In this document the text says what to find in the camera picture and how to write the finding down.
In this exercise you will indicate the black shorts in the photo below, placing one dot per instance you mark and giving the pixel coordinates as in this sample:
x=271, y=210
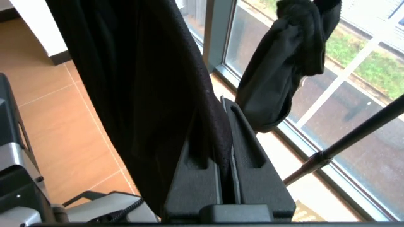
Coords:
x=277, y=63

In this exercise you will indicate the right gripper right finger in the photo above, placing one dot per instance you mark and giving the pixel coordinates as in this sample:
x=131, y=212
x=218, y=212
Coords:
x=262, y=189

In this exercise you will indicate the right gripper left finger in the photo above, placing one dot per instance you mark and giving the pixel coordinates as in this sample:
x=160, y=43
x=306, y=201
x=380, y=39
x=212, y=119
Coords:
x=192, y=189

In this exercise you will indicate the black garment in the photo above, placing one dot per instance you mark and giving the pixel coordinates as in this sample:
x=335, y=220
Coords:
x=142, y=79

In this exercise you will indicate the black clothes rack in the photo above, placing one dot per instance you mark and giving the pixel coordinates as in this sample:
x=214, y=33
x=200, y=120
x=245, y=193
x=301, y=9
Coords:
x=363, y=135

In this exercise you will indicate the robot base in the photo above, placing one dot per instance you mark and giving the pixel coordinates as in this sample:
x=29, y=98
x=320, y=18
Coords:
x=19, y=189

